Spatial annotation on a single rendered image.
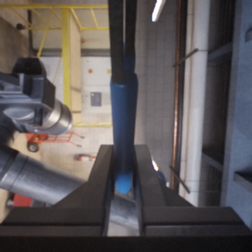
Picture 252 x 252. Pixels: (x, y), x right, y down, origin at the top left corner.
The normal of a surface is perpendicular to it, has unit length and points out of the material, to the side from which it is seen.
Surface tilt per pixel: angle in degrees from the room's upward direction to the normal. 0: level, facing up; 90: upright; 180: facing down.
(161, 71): 90
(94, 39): 90
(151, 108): 90
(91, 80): 90
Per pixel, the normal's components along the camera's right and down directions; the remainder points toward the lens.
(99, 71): 0.01, 0.13
